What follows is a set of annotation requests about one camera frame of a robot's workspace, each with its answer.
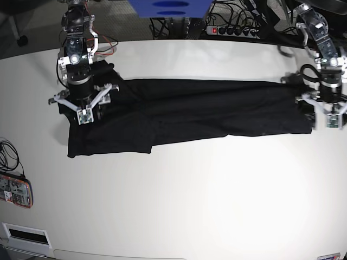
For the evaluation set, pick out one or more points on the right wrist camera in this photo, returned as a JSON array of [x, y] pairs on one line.
[[85, 116]]

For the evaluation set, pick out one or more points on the orange-edged circuit board case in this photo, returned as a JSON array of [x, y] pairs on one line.
[[16, 190]]

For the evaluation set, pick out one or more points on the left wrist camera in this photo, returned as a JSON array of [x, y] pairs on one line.
[[332, 121]]

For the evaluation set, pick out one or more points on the black chair caster wheel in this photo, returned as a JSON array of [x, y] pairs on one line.
[[22, 41]]

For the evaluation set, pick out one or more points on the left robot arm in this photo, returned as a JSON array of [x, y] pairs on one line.
[[329, 71]]

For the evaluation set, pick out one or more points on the white power strip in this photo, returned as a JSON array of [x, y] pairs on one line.
[[232, 31]]

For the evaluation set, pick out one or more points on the black T-shirt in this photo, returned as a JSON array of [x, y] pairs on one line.
[[150, 112]]

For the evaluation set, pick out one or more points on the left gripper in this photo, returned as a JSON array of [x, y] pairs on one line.
[[325, 99]]

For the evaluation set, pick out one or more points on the sticker label at table edge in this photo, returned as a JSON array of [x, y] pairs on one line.
[[334, 256]]

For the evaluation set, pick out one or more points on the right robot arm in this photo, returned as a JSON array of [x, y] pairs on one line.
[[76, 56]]

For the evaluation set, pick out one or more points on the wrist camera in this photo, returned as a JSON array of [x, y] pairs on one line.
[[332, 121], [85, 116]]

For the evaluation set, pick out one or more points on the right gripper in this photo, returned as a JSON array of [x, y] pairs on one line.
[[83, 94]]

